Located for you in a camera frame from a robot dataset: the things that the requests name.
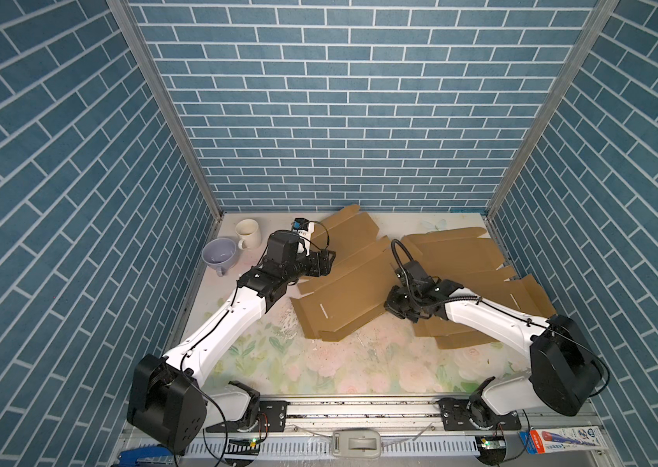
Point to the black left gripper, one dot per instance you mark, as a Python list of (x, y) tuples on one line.
[(324, 265)]

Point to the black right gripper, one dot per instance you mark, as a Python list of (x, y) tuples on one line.
[(389, 305)]

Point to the brown cardboard box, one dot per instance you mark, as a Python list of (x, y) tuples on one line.
[(467, 257), (353, 294)]

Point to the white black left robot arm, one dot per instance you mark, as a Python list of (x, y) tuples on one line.
[(166, 399)]

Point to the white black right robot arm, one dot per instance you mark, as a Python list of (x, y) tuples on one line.
[(562, 374)]

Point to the white red blue tube box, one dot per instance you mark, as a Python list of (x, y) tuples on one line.
[(561, 440)]

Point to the cream ceramic mug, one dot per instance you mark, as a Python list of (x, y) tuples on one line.
[(249, 234)]

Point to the lavender ceramic bowl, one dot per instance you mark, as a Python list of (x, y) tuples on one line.
[(220, 255)]

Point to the blue black tool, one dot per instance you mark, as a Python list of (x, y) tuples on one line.
[(153, 455)]

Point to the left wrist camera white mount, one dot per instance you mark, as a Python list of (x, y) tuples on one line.
[(303, 227)]

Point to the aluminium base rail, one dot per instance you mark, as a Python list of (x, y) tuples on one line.
[(415, 430)]

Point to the grey plastic clamp handle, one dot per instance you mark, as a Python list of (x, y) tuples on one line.
[(357, 443)]

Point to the aluminium corner post left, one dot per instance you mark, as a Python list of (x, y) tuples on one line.
[(126, 21)]

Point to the aluminium corner post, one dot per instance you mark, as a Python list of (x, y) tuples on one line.
[(595, 23), (126, 21)]

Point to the aluminium corner post right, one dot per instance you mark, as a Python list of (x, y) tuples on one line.
[(595, 23)]

